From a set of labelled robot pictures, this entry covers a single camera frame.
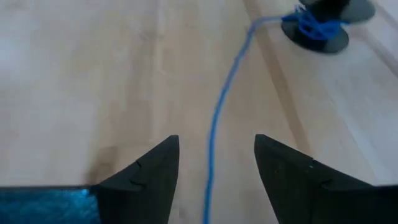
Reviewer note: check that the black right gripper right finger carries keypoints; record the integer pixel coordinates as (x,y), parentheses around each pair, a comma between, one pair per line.
(304,193)

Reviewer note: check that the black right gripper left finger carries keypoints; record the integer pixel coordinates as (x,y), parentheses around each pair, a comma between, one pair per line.
(146,186)

